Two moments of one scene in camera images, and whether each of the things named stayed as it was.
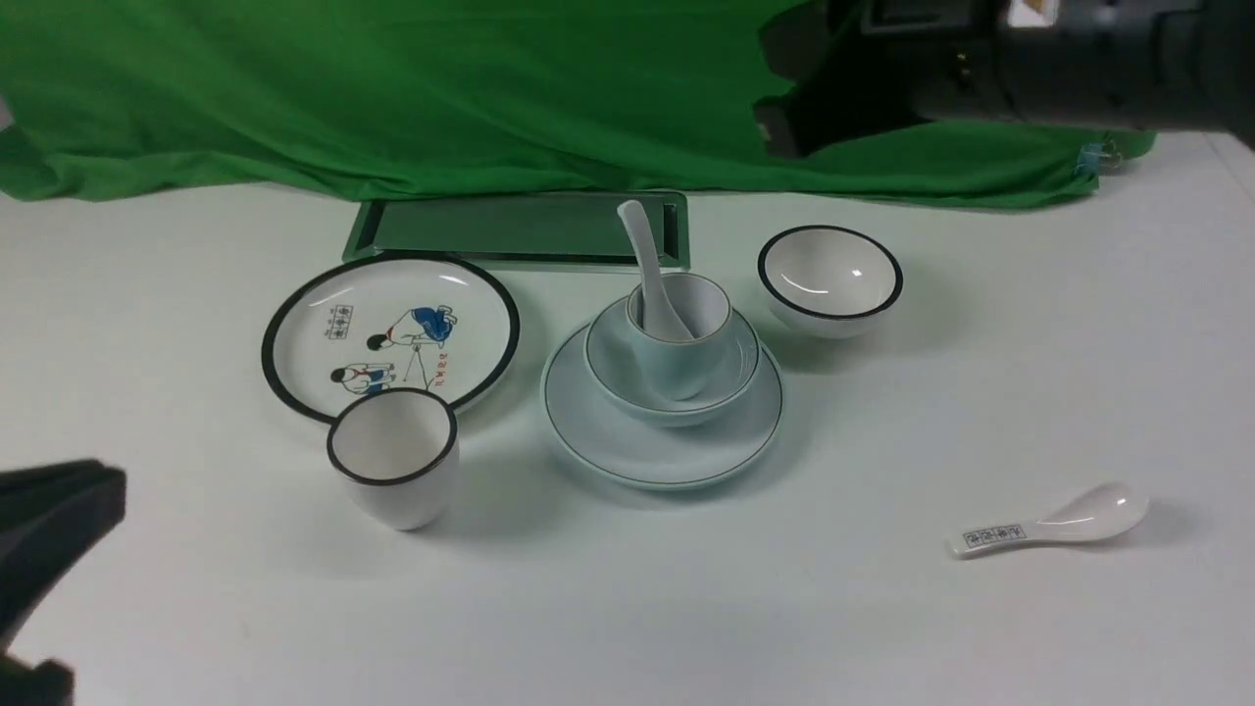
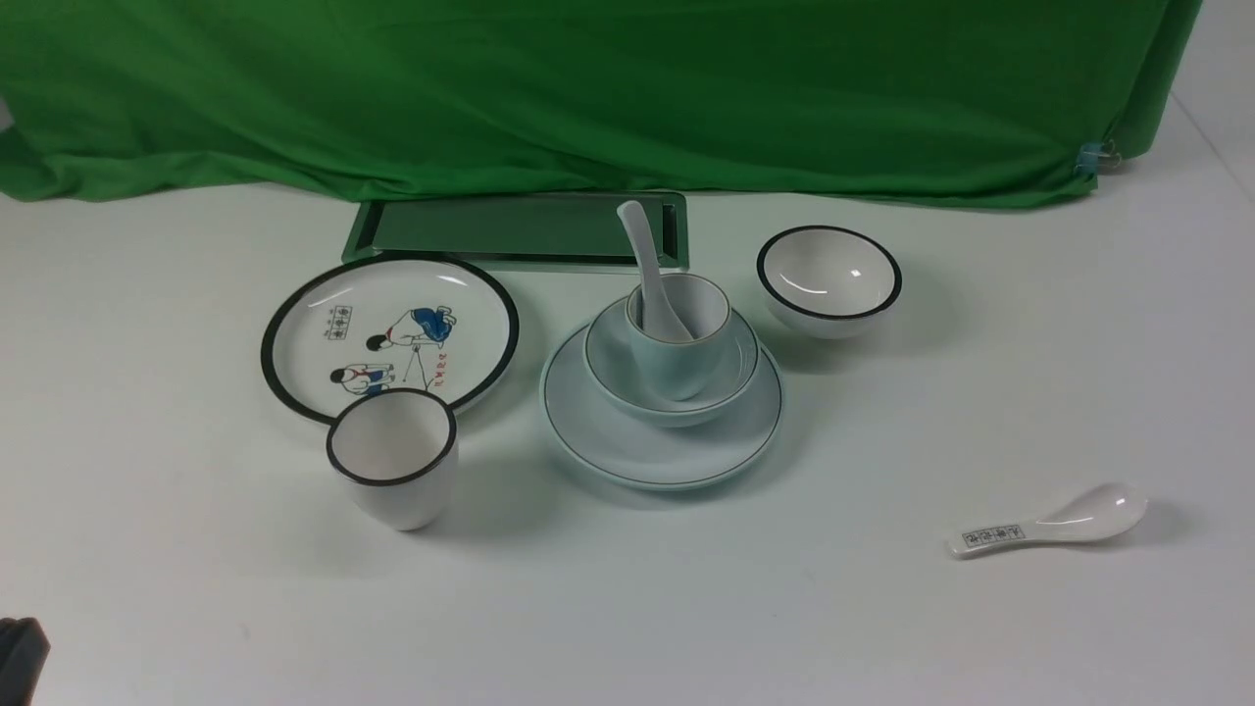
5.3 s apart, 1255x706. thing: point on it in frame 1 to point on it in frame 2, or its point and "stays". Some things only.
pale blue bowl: (616, 366) stays
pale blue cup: (681, 369) stays
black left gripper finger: (50, 514) to (24, 651)
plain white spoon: (661, 318) stays
